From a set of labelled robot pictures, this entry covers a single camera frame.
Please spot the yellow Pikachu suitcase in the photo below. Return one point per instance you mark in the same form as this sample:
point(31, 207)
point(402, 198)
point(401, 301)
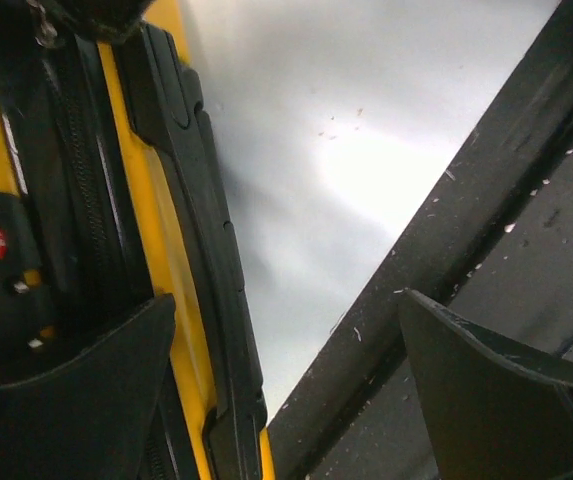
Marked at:
point(111, 195)

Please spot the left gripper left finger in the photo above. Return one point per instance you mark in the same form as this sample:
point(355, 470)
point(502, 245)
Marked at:
point(82, 408)

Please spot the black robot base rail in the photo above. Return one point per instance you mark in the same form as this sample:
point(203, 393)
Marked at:
point(493, 242)

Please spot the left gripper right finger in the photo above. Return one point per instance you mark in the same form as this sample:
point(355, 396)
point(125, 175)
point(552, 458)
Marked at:
point(494, 408)

